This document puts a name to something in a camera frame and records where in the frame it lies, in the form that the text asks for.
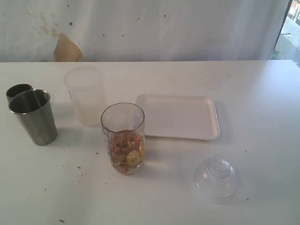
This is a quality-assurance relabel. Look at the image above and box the stainless steel cup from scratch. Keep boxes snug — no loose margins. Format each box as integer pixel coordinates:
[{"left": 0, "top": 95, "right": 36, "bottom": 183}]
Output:
[{"left": 8, "top": 89, "right": 58, "bottom": 146}]

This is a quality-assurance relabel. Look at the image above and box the white rectangular plastic tray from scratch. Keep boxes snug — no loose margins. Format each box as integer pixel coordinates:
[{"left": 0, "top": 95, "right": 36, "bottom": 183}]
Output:
[{"left": 136, "top": 95, "right": 220, "bottom": 140}]

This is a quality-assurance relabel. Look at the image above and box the clear dome shaker lid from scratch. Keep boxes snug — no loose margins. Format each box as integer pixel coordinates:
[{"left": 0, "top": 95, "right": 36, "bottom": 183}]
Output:
[{"left": 194, "top": 155, "right": 238, "bottom": 204}]

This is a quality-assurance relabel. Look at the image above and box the clear plastic shaker cup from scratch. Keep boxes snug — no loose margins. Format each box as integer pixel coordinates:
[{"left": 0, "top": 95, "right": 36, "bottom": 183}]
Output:
[{"left": 100, "top": 103, "right": 146, "bottom": 175}]

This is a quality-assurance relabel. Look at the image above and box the translucent white plastic cup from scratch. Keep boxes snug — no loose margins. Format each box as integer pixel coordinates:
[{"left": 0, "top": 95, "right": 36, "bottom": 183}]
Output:
[{"left": 64, "top": 66, "right": 107, "bottom": 127}]

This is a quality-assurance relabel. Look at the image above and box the brown wooden cup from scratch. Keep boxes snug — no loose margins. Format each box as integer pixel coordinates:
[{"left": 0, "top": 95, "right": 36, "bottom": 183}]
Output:
[{"left": 6, "top": 83, "right": 33, "bottom": 103}]

